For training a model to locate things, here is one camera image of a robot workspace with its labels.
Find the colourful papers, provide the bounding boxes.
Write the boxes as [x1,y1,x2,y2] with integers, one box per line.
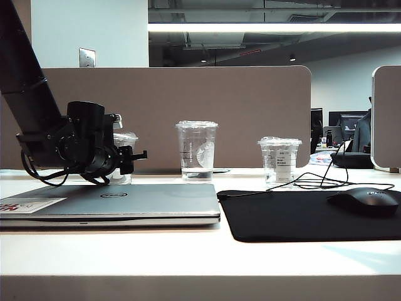
[310,152,335,166]

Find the tall clear plastic cup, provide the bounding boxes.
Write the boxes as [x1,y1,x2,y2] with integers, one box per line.
[175,120,219,182]

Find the black computer mouse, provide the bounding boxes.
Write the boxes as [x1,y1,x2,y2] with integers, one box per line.
[326,187,400,217]

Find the silver Dell laptop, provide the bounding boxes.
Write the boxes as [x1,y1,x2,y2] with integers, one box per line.
[0,183,222,231]

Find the black mouse pad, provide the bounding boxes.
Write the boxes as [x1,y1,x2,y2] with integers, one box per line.
[216,189,401,243]

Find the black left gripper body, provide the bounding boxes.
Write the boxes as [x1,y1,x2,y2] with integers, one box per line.
[83,144,136,178]

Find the long ceiling light strip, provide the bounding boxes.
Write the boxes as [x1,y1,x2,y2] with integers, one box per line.
[147,23,401,33]

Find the black bag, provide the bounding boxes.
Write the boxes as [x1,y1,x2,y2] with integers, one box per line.
[330,140,375,169]

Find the small clear cup, white label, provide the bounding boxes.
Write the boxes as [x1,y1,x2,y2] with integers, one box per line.
[257,136,303,186]

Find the metal wall switch plate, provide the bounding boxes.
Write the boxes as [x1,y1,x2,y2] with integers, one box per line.
[78,47,96,68]

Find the clear cup with white logo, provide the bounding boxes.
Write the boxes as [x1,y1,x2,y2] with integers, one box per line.
[112,131,140,184]

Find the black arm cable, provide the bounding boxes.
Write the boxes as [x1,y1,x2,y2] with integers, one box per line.
[20,149,111,188]

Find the black background monitor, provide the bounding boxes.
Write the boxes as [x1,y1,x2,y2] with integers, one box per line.
[328,110,372,144]

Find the wide brown desk divider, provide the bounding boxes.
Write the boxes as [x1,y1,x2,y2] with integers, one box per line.
[39,65,313,171]

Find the grey jacket on chair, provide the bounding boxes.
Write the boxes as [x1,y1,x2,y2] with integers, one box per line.
[353,109,373,154]

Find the brown divider with white edge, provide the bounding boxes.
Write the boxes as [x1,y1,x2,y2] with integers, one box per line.
[371,65,401,172]

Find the grey divider base foot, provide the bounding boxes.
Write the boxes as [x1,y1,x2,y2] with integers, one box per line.
[133,168,231,175]

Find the black mouse cable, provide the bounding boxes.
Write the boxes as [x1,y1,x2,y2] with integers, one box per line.
[266,140,396,193]

